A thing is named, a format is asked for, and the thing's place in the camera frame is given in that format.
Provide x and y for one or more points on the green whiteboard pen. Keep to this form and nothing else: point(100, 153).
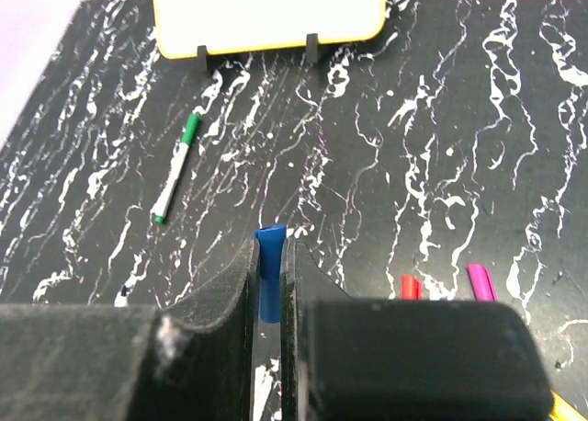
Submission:
point(161, 206)

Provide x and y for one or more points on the small yellow-framed whiteboard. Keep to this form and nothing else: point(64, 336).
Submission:
point(232, 26)

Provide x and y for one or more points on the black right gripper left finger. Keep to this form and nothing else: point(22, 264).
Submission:
point(190, 361)

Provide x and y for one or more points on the purple pen cap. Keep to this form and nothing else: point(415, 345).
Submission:
point(481, 282)

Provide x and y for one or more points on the blue whiteboard pen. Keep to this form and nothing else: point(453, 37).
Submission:
point(121, 299)

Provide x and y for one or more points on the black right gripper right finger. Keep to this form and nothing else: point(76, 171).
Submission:
point(346, 358)

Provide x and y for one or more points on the blue pen cap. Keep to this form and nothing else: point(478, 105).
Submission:
point(271, 240)

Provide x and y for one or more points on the yellow pen cap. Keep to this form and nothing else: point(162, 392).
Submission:
point(563, 411)

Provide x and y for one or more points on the red pen cap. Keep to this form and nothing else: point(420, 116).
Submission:
point(411, 288)

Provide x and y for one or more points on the green pen cap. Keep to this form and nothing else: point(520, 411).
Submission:
point(191, 129)

